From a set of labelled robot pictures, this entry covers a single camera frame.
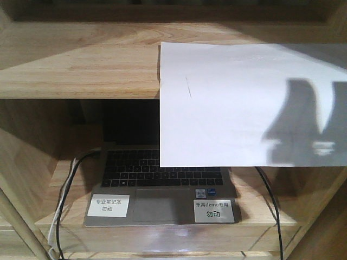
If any black cable left of laptop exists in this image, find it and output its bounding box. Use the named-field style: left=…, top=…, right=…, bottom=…
left=55, top=150, right=99, bottom=260

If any white label on laptop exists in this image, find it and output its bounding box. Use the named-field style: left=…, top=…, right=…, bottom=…
left=194, top=199, right=235, bottom=224
left=87, top=194, right=130, bottom=218

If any silver laptop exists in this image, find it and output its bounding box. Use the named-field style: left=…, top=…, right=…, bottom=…
left=85, top=100, right=240, bottom=227

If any white paper sheet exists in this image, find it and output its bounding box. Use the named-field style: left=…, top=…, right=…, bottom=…
left=160, top=43, right=346, bottom=167

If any white label right on laptop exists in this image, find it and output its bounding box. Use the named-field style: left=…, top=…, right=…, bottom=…
left=194, top=199, right=235, bottom=224

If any white label left on laptop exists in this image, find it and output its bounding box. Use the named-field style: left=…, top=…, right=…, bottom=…
left=87, top=194, right=130, bottom=218

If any white cable left of laptop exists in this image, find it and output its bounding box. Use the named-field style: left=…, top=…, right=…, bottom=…
left=48, top=148, right=100, bottom=260

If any black cable right of laptop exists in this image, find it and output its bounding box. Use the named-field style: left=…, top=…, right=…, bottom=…
left=255, top=166, right=285, bottom=260

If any black cable of laptop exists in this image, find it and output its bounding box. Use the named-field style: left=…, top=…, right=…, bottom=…
left=255, top=166, right=285, bottom=260
left=55, top=150, right=99, bottom=260

